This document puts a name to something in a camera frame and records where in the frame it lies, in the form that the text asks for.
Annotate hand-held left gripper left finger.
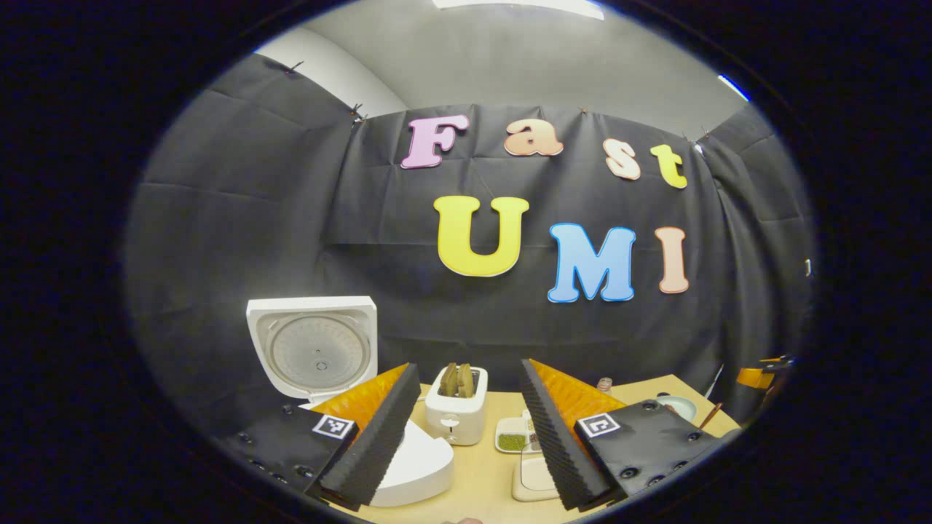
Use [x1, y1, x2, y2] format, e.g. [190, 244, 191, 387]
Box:
[218, 362, 422, 512]

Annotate white toaster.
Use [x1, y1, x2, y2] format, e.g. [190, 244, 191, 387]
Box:
[424, 366, 489, 446]

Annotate pale green plate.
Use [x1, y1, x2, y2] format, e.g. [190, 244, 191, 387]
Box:
[655, 394, 698, 424]

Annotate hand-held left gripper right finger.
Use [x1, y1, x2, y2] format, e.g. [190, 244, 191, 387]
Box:
[519, 358, 729, 512]

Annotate white rice cooker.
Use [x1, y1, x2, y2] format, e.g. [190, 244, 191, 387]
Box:
[246, 296, 455, 508]

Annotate small ceiling light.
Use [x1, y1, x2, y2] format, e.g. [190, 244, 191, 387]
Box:
[717, 73, 751, 103]

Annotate clear tray of white rice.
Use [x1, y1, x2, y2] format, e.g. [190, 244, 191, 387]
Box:
[511, 451, 561, 503]

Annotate white divided bean dish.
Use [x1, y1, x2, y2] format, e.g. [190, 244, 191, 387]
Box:
[495, 413, 544, 454]

